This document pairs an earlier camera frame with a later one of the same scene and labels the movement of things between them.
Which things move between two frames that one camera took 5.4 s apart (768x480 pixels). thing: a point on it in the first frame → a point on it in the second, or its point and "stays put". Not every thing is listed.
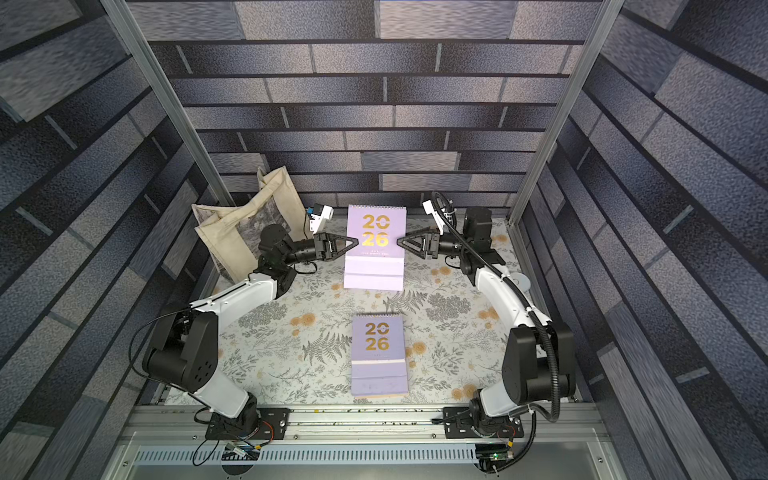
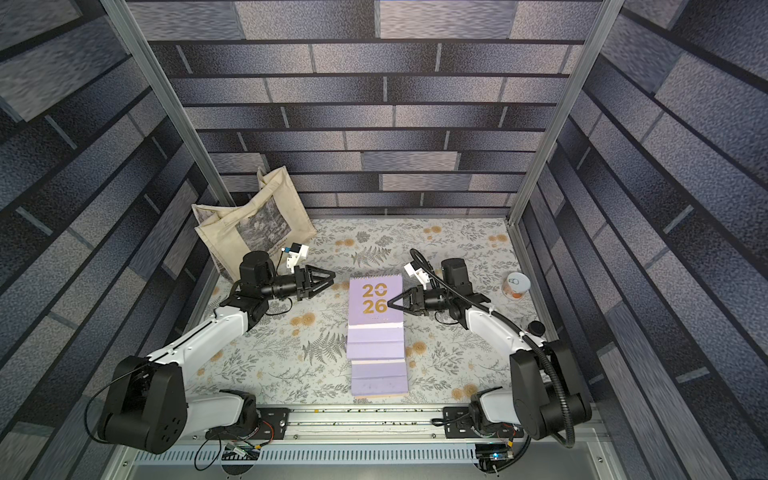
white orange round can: [521, 280] stays put
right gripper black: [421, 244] → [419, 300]
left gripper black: [325, 248] → [306, 292]
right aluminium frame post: [567, 109] stays put
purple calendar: [378, 261] → [375, 328]
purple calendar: [378, 356] stays put
